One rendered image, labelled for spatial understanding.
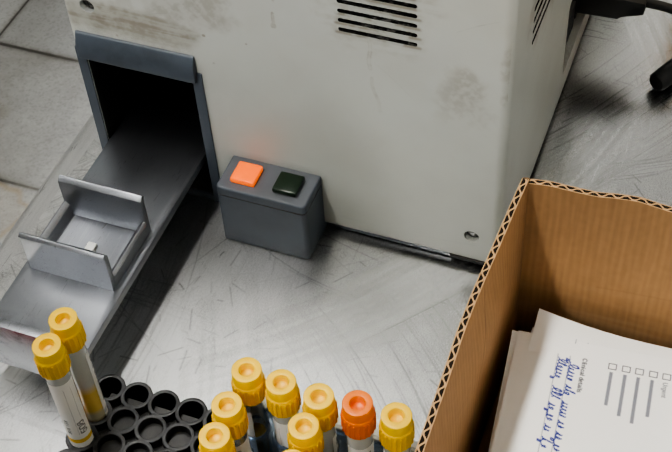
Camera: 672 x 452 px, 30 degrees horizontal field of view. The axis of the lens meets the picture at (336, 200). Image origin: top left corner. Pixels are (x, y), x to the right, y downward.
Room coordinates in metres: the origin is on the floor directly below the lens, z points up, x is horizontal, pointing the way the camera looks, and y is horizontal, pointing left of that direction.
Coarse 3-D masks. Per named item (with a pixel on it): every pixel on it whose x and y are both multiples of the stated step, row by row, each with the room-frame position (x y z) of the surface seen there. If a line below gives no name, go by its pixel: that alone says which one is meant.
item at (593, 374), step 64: (576, 192) 0.41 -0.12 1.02; (512, 256) 0.40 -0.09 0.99; (576, 256) 0.41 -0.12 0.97; (640, 256) 0.40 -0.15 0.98; (512, 320) 0.41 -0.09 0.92; (576, 320) 0.41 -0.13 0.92; (640, 320) 0.40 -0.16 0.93; (448, 384) 0.31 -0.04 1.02; (512, 384) 0.36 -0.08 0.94; (576, 384) 0.36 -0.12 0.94; (640, 384) 0.35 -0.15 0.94; (448, 448) 0.30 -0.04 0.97; (512, 448) 0.32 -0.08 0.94; (576, 448) 0.32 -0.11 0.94; (640, 448) 0.32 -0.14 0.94
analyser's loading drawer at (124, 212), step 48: (144, 144) 0.58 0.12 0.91; (192, 144) 0.57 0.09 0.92; (96, 192) 0.51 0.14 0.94; (144, 192) 0.54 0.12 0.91; (48, 240) 0.47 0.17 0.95; (96, 240) 0.50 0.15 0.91; (144, 240) 0.50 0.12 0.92; (48, 288) 0.46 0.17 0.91; (96, 288) 0.46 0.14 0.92; (0, 336) 0.42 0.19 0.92; (96, 336) 0.43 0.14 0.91
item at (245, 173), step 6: (240, 162) 0.54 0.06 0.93; (246, 162) 0.54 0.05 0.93; (240, 168) 0.54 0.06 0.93; (246, 168) 0.54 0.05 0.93; (252, 168) 0.54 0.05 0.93; (258, 168) 0.54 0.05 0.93; (234, 174) 0.53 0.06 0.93; (240, 174) 0.53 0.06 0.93; (246, 174) 0.53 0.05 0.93; (252, 174) 0.53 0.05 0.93; (258, 174) 0.53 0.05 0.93; (234, 180) 0.53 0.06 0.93; (240, 180) 0.53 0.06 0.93; (246, 180) 0.53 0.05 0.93; (252, 180) 0.53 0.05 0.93; (252, 186) 0.52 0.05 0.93
